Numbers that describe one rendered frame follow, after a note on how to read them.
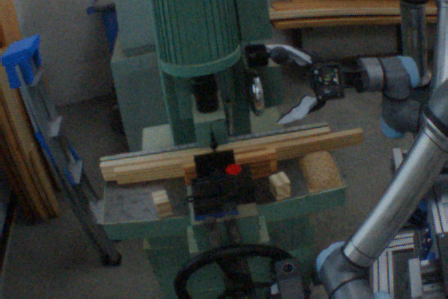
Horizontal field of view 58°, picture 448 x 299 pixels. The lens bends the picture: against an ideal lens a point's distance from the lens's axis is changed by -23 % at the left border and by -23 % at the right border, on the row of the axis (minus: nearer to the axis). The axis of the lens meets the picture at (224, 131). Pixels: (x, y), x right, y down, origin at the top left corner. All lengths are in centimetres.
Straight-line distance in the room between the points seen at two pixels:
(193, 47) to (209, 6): 10
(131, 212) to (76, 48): 255
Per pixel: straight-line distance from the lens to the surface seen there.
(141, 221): 117
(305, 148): 128
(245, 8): 127
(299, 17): 322
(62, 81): 378
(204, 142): 117
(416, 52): 130
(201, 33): 101
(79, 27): 358
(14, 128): 243
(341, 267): 79
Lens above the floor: 167
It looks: 33 degrees down
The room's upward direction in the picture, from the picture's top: 8 degrees counter-clockwise
